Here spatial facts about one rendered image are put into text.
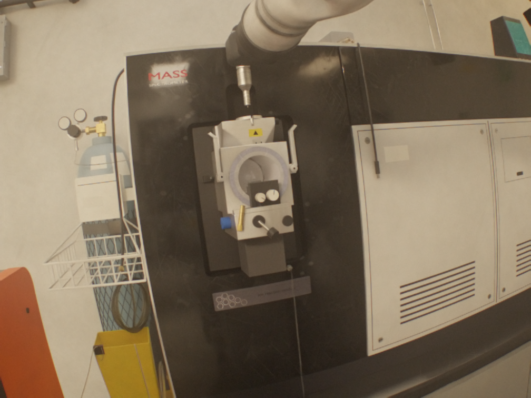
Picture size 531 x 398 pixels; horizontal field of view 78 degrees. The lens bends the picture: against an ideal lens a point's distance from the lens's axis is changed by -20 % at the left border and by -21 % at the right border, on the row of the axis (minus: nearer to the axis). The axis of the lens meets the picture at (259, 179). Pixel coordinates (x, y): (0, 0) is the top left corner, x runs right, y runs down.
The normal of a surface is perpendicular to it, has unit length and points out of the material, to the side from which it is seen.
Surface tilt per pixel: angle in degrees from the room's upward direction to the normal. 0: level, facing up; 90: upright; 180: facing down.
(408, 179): 90
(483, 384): 90
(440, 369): 0
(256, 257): 90
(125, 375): 93
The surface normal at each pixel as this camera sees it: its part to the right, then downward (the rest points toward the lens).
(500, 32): -0.95, 0.09
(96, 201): 0.25, -0.01
